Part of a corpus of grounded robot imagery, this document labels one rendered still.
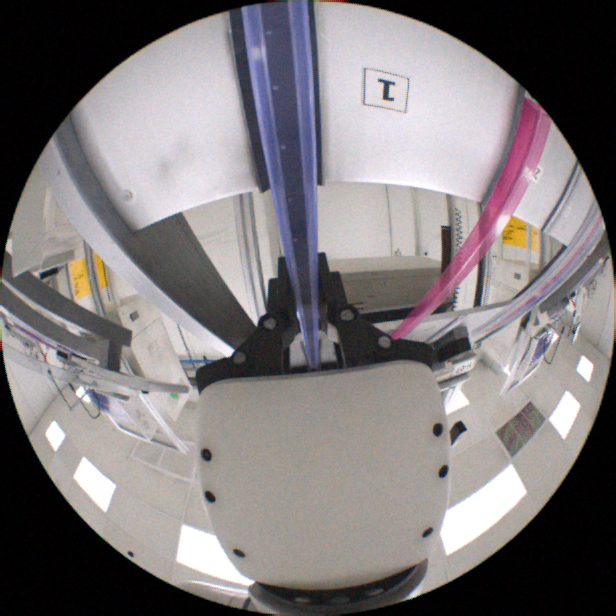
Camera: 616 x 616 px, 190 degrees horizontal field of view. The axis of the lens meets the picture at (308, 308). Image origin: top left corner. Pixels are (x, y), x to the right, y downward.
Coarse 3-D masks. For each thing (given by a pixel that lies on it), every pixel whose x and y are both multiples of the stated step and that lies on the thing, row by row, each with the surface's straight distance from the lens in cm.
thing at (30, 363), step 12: (12, 348) 23; (12, 360) 23; (24, 360) 22; (36, 360) 23; (36, 372) 23; (48, 372) 23; (60, 372) 23; (72, 372) 24; (84, 384) 24; (96, 384) 24; (108, 384) 25; (120, 384) 26
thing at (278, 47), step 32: (256, 32) 6; (288, 32) 6; (256, 64) 6; (288, 64) 6; (256, 96) 6; (288, 96) 5; (288, 128) 6; (288, 160) 6; (288, 192) 6; (288, 224) 7; (288, 256) 8
